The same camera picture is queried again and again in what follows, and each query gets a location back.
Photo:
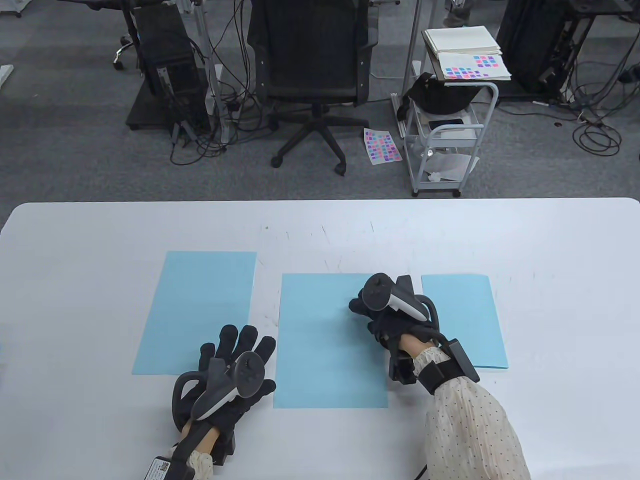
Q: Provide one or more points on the right black wrist camera module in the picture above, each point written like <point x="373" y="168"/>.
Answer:
<point x="450" y="372"/>

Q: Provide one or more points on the white notebook stack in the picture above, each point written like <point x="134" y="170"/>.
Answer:
<point x="460" y="40"/>

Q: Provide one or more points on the person's left hand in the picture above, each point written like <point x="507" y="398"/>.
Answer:
<point x="247" y="335"/>

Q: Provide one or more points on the black computer tower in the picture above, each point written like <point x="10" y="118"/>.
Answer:
<point x="530" y="40"/>
<point x="170" y="50"/>

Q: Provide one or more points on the black bag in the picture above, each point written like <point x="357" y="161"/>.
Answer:
<point x="440" y="97"/>

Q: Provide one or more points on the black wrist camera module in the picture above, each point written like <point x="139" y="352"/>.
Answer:
<point x="162" y="470"/>
<point x="450" y="372"/>

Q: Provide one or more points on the person's right hand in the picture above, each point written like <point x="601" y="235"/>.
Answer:
<point x="387" y="325"/>

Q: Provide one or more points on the right black white controller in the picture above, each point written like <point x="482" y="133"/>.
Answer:
<point x="375" y="295"/>

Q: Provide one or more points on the person's left forearm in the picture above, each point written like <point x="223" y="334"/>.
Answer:
<point x="207" y="435"/>

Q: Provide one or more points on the chrome chair base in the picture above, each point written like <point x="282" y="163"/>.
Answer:
<point x="122" y="50"/>

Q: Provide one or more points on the white metal cart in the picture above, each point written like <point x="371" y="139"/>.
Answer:
<point x="435" y="187"/>

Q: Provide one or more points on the left black wrist camera module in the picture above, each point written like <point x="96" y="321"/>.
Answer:
<point x="162" y="470"/>

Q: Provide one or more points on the person's right forearm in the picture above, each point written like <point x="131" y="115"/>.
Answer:
<point x="470" y="425"/>

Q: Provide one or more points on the dark phone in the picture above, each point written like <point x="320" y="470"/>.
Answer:
<point x="445" y="123"/>

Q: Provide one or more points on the black platform base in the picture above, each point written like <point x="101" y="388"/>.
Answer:
<point x="142" y="112"/>

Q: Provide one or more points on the light blue paper sheet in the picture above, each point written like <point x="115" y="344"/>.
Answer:
<point x="195" y="300"/>
<point x="465" y="320"/>
<point x="320" y="350"/>

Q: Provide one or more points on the colourful sticker sheet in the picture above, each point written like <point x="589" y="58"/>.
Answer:
<point x="470" y="70"/>
<point x="382" y="145"/>

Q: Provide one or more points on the white desk foot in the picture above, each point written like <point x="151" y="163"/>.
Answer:
<point x="5" y="75"/>

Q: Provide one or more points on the black mesh office chair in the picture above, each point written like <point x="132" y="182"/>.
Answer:
<point x="310" y="50"/>

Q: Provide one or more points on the white loose papers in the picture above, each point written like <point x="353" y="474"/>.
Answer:
<point x="450" y="165"/>

